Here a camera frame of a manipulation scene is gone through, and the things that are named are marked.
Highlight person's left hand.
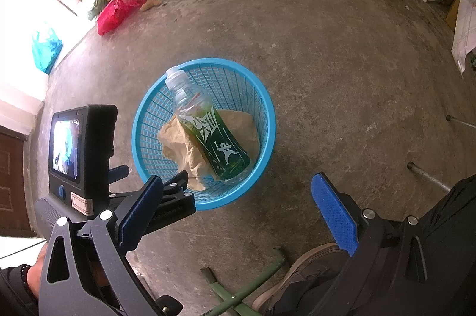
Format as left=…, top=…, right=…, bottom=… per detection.
left=28, top=243, right=51, bottom=302

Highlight green label drink bottle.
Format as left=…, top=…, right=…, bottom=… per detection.
left=165, top=66, right=251, bottom=183

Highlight floral tablecloth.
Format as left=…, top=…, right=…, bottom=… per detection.
left=451, top=0, right=476, bottom=76

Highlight green metal frame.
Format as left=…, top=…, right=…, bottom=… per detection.
left=201, top=247, right=287, bottom=316

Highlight black bead bracelet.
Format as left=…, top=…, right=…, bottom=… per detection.
left=18, top=264, right=34, bottom=300

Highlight green vegetables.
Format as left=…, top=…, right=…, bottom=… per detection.
left=87, top=0, right=107, bottom=21

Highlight person's left forearm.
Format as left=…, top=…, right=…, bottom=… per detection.
left=0, top=264, right=40, bottom=316

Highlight blue plastic mesh basket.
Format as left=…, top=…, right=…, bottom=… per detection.
left=132, top=57, right=278, bottom=211

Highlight red plastic bag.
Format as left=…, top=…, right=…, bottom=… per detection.
left=97, top=0, right=146, bottom=37

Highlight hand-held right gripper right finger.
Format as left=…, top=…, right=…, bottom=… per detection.
left=310, top=173, right=428, bottom=316

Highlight brown paper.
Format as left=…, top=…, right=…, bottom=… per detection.
left=158, top=109, right=261, bottom=192

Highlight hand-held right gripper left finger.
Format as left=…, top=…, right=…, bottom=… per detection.
left=39, top=175, right=166, bottom=316

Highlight brown shoe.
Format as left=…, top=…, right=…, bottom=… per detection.
left=252, top=242, right=350, bottom=315

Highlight teal plastic bag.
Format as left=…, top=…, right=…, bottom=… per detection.
left=32, top=28, right=63, bottom=75

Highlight brown wooden door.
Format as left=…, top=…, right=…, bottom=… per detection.
left=0, top=126, right=34, bottom=237

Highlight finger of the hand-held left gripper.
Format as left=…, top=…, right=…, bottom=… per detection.
left=107, top=165, right=130, bottom=185
left=142, top=170, right=197, bottom=237

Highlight metal tube frame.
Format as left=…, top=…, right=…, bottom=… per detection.
left=407, top=114, right=476, bottom=194

